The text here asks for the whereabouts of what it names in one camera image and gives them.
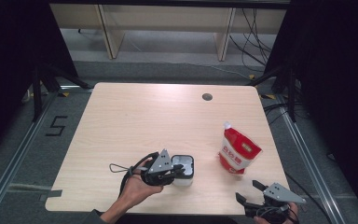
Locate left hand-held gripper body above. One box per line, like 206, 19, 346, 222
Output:
141, 148, 181, 187

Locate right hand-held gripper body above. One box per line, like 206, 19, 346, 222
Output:
245, 182, 307, 224

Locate glass jar with black lid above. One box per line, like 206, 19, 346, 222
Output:
171, 154, 196, 187

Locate red and white pouch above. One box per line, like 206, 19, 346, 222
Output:
218, 121, 263, 175

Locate person's right hand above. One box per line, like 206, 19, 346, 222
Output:
254, 203, 300, 224

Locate person's left hand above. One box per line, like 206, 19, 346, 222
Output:
127, 173, 165, 203

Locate person's dark sleeve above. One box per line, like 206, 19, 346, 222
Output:
80, 209, 107, 224

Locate black metal stand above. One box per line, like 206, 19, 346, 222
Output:
246, 64, 297, 123
32, 63, 91, 122

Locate dark grey tape strip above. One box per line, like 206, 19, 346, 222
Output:
38, 189, 63, 202

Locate dark curtain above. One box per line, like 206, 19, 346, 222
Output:
264, 0, 358, 224
0, 0, 79, 162

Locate beige wooden desk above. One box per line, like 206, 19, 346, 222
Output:
48, 3, 288, 62

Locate black wrist strap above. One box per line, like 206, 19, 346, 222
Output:
287, 207, 301, 224
119, 151, 160, 198

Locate black floor cable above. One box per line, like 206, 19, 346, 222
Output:
262, 102, 296, 125
285, 172, 334, 224

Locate grey wire loop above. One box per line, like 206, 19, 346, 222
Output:
109, 162, 132, 174

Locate metal floor rail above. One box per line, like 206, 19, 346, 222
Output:
276, 92, 346, 224
0, 85, 92, 224

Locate white floor cable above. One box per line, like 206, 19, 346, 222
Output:
130, 40, 251, 78

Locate bundle of black cables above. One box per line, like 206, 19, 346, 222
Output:
229, 7, 278, 74

